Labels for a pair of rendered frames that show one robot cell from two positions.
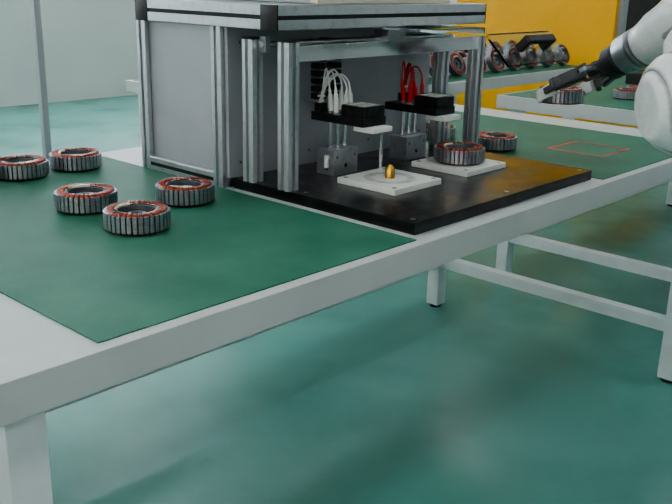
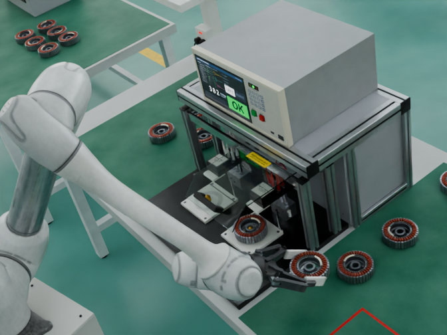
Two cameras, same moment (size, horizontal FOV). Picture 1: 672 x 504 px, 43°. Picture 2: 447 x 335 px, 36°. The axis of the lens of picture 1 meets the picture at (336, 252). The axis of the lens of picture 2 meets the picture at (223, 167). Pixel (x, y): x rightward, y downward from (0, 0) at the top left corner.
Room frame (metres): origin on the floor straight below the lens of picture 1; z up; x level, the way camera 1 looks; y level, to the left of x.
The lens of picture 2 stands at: (2.38, -1.86, 2.38)
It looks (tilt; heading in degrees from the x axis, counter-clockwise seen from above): 38 degrees down; 109
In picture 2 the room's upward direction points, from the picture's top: 14 degrees counter-clockwise
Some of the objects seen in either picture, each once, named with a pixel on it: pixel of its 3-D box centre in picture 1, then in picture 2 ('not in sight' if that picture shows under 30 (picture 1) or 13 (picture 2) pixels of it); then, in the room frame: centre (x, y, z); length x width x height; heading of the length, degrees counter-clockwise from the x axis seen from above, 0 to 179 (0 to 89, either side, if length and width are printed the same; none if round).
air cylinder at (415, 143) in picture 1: (407, 145); (283, 207); (1.98, -0.16, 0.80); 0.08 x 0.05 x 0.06; 138
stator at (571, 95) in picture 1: (560, 94); (309, 268); (2.11, -0.54, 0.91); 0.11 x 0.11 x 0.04
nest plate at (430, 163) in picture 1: (458, 164); (251, 234); (1.88, -0.27, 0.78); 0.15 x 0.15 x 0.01; 48
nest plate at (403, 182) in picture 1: (389, 180); (209, 202); (1.70, -0.11, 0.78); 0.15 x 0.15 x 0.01; 48
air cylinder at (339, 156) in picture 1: (337, 159); not in sight; (1.80, 0.00, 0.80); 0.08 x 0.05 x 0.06; 138
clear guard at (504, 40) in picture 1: (474, 43); (247, 179); (1.91, -0.29, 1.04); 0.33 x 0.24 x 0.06; 48
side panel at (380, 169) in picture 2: not in sight; (379, 168); (2.30, -0.11, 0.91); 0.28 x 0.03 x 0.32; 48
